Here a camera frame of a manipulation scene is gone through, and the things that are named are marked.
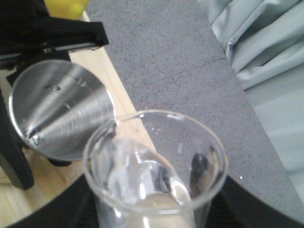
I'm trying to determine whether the grey-blue curtain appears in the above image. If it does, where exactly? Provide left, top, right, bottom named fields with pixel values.
left=198, top=0, right=304, bottom=176

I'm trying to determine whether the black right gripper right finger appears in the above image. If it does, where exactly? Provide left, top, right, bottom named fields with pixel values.
left=209, top=177, right=304, bottom=228

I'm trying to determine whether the yellow lemon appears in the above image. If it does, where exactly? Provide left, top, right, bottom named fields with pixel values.
left=44, top=0, right=89, bottom=20

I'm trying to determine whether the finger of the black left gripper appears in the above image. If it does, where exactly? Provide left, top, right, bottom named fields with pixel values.
left=21, top=17, right=109, bottom=53
left=0, top=64, right=35, bottom=191

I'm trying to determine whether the clear glass beaker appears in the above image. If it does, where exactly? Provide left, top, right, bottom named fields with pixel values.
left=83, top=110, right=228, bottom=228

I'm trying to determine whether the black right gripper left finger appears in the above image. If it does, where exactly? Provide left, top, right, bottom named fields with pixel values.
left=9, top=175, right=99, bottom=228

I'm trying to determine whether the light wooden cutting board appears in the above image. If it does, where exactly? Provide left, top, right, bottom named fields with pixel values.
left=0, top=11, right=157, bottom=228

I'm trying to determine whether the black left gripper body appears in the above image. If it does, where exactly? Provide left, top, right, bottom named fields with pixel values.
left=0, top=0, right=49, bottom=69

